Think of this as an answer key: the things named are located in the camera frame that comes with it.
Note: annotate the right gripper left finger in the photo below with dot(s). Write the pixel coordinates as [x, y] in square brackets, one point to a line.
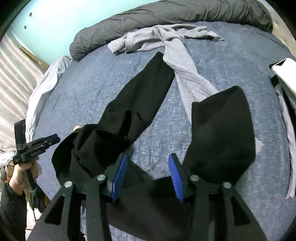
[119, 178]

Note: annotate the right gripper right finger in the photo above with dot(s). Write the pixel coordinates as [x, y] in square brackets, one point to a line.
[217, 212]

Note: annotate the white folded clothes stack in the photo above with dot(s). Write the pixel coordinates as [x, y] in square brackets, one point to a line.
[283, 82]

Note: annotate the beige striped curtain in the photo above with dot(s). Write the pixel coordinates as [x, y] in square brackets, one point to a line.
[19, 77]

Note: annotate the dark grey rolled duvet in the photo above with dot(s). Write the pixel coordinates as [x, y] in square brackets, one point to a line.
[169, 12]

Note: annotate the grey knit garment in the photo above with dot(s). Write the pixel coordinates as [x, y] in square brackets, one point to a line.
[193, 87]

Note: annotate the cream tufted headboard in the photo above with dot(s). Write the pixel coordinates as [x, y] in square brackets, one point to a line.
[280, 29]

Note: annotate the blue patterned bed sheet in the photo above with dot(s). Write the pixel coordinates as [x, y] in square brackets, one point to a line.
[242, 59]

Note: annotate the person's left hand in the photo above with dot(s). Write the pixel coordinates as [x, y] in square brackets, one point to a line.
[17, 181]

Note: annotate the black fleece-lined pants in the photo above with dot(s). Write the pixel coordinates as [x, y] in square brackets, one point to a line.
[222, 147]

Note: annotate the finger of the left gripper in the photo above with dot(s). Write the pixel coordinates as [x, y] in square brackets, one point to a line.
[31, 147]
[50, 140]

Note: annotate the light grey blanket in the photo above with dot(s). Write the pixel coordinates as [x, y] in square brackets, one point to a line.
[41, 93]

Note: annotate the wooden pole by curtain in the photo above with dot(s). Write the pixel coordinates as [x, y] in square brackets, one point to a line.
[34, 58]

